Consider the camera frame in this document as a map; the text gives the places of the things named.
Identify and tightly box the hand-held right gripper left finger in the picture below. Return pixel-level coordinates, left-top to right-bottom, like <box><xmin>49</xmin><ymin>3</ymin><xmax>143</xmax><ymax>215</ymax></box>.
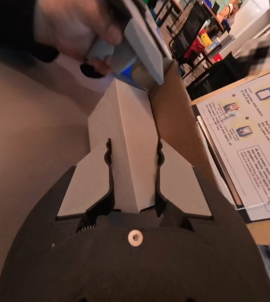
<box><xmin>57</xmin><ymin>138</ymin><xmax>115</xmax><ymax>218</ymax></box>

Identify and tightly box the white cardboard mailer box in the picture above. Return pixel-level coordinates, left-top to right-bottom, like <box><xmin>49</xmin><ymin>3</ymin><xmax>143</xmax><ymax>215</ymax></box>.
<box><xmin>88</xmin><ymin>60</ymin><xmax>218</xmax><ymax>213</ymax></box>

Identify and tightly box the black office chair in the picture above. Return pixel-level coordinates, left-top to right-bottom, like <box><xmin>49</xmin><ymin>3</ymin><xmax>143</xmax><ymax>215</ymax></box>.
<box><xmin>169</xmin><ymin>2</ymin><xmax>211</xmax><ymax>62</ymax></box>

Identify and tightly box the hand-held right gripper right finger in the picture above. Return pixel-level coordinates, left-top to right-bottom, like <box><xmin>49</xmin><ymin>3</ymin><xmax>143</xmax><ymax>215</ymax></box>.
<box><xmin>154</xmin><ymin>139</ymin><xmax>212</xmax><ymax>217</ymax></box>

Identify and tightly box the printed instruction sheet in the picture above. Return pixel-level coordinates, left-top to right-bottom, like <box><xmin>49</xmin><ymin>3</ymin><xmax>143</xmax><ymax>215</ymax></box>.
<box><xmin>196</xmin><ymin>70</ymin><xmax>270</xmax><ymax>221</ymax></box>

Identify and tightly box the person's left hand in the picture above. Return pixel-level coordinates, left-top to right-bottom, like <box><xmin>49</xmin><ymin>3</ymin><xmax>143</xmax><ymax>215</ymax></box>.
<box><xmin>34</xmin><ymin>0</ymin><xmax>124</xmax><ymax>76</ymax></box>

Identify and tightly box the person's left forearm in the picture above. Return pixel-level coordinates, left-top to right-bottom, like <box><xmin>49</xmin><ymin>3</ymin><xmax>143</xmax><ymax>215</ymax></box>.
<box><xmin>0</xmin><ymin>0</ymin><xmax>60</xmax><ymax>64</ymax></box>

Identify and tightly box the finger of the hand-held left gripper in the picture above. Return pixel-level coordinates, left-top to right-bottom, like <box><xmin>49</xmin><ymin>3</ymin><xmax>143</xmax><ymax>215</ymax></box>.
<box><xmin>135</xmin><ymin>3</ymin><xmax>173</xmax><ymax>59</ymax></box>
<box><xmin>124</xmin><ymin>18</ymin><xmax>165</xmax><ymax>86</ymax></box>

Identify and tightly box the instruction sheet on stand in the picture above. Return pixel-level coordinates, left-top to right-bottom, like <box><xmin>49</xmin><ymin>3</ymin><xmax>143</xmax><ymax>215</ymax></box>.
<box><xmin>191</xmin><ymin>67</ymin><xmax>270</xmax><ymax>246</ymax></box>

